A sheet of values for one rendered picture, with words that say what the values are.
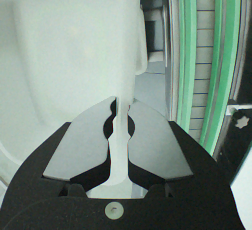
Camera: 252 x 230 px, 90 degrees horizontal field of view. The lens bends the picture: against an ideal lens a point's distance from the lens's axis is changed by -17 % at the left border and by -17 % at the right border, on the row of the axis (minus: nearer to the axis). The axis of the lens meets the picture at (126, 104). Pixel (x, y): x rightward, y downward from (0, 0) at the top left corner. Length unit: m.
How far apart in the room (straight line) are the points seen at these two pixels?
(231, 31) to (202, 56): 0.10
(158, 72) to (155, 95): 0.08
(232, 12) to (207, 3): 0.08
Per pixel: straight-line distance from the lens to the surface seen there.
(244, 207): 0.48
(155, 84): 0.51
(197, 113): 0.43
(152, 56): 0.47
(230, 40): 0.30
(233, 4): 0.30
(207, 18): 0.36
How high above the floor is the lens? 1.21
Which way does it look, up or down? 59 degrees down
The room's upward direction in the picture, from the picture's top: 168 degrees counter-clockwise
